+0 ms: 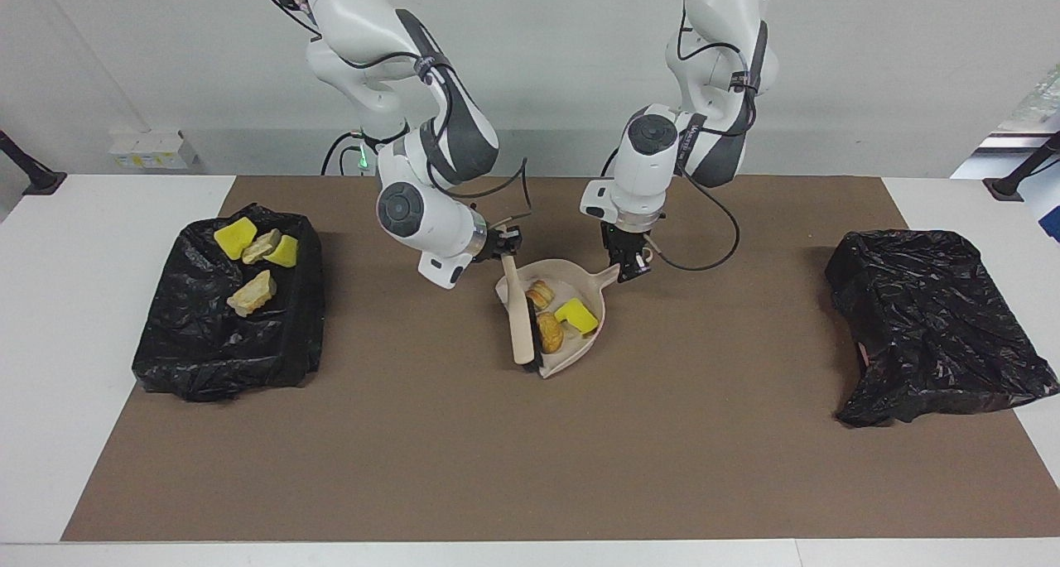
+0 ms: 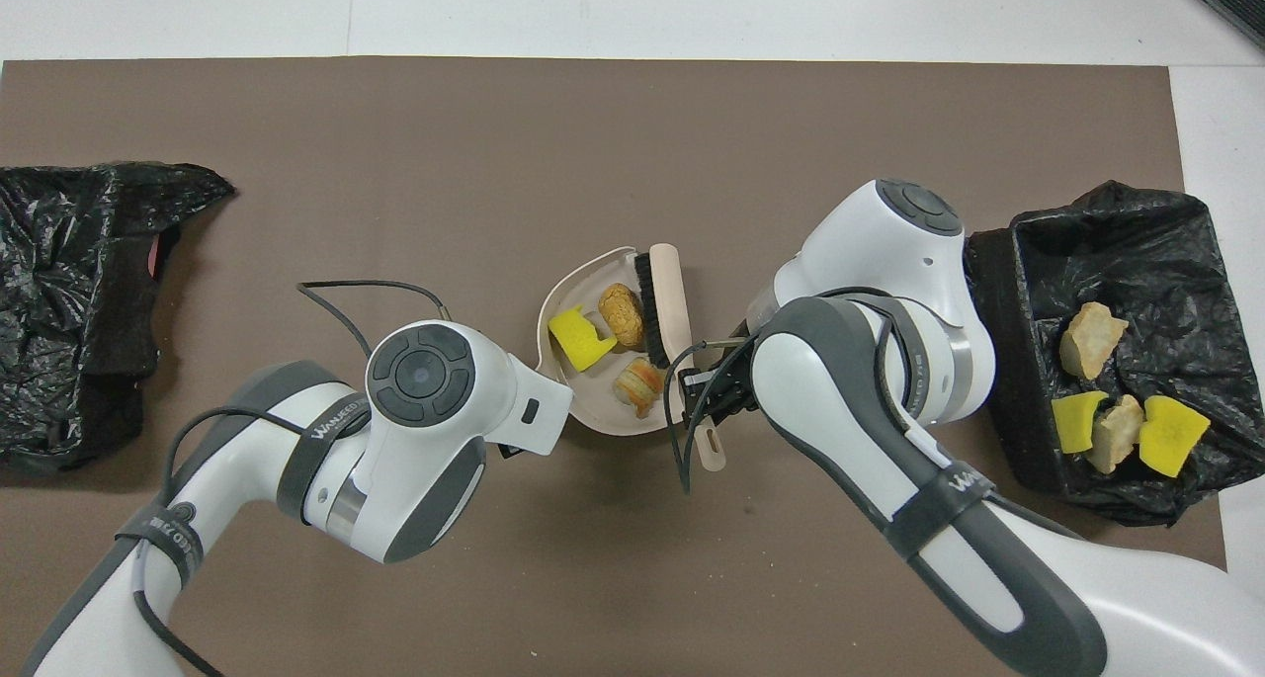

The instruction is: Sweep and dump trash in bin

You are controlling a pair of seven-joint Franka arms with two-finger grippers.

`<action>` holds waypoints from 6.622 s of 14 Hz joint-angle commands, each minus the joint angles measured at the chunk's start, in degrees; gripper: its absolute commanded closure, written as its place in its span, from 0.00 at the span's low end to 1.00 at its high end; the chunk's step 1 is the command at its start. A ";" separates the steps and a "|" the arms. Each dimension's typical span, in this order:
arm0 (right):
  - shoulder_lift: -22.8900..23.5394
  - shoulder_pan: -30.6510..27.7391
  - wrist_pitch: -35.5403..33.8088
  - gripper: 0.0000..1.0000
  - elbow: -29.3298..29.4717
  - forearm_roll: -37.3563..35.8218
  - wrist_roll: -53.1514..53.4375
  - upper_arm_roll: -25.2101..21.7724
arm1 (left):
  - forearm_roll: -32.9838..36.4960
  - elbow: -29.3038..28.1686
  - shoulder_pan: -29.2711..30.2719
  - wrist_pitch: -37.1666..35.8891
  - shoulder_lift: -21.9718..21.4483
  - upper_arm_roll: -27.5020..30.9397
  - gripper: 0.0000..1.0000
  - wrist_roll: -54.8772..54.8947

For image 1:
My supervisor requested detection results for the beige brush with black bristles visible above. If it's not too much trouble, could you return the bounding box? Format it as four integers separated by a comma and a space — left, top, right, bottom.
500, 252, 545, 372

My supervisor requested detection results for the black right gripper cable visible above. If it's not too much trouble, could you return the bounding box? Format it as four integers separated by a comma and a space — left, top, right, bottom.
282, 0, 532, 228

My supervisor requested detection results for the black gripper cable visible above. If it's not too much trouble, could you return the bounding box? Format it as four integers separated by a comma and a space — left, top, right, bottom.
282, 0, 532, 228
654, 4, 759, 272

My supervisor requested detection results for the blue panel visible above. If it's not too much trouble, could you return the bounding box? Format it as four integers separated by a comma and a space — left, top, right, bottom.
1029, 178, 1060, 243

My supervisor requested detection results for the black bag lined trash bin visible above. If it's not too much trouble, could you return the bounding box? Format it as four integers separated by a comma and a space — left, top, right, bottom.
824, 229, 1060, 429
131, 203, 326, 403

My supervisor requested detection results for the pale crumbly bread chunk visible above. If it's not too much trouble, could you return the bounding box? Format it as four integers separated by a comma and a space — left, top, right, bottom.
241, 228, 283, 265

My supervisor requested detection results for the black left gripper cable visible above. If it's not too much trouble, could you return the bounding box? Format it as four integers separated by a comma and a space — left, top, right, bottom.
654, 4, 759, 272

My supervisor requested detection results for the black clamp stand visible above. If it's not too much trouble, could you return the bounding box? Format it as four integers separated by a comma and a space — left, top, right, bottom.
0, 130, 69, 197
983, 132, 1060, 202

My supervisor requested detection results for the smooth yellow sponge piece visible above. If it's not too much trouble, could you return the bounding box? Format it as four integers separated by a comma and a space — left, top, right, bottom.
263, 233, 300, 268

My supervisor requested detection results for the brown table mat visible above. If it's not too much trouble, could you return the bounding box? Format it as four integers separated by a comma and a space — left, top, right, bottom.
60, 175, 1060, 543

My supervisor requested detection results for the striped orange bread chunk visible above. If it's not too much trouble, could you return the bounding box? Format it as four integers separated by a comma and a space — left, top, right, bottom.
226, 270, 278, 318

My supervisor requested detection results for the brown peanut shaped bread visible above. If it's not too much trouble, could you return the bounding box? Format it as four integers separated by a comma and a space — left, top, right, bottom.
536, 311, 566, 354

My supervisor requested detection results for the beige plastic dustpan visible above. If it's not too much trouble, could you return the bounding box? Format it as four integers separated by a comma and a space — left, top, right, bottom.
495, 258, 622, 379

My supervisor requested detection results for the black right base cable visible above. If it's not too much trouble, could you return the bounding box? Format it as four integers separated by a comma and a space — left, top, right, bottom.
320, 131, 363, 177

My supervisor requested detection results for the white power strip box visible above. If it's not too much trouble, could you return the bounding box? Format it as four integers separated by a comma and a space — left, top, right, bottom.
109, 128, 200, 171

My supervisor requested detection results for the bumpy yellow sponge piece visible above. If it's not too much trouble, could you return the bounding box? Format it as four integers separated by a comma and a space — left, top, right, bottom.
213, 216, 258, 262

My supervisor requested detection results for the green patterned poster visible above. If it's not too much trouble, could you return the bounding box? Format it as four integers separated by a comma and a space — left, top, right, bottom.
998, 74, 1060, 133

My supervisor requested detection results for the notched yellow sponge piece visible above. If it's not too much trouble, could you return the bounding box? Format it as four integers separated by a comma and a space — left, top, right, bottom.
554, 298, 600, 336

